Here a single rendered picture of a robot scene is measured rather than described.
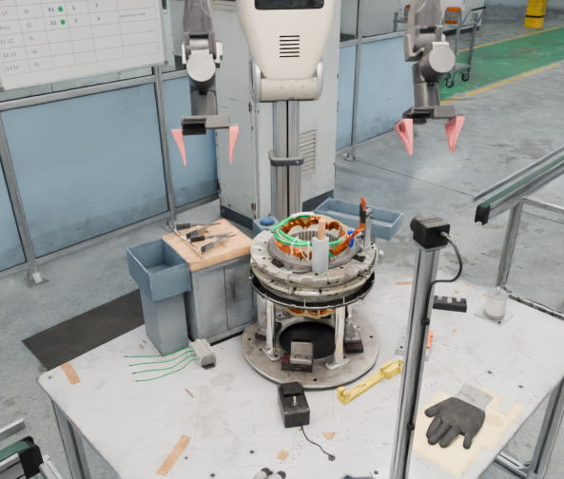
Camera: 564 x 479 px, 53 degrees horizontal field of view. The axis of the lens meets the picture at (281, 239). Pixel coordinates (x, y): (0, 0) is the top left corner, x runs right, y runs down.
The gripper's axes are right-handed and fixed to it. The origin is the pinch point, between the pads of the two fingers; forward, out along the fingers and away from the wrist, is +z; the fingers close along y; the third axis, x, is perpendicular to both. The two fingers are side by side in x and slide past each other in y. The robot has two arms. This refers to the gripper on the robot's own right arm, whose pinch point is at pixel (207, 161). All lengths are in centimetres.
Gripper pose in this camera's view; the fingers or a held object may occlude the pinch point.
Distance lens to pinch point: 123.3
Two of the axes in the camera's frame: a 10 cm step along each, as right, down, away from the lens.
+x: -1.1, 0.3, 9.9
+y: 9.9, -0.7, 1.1
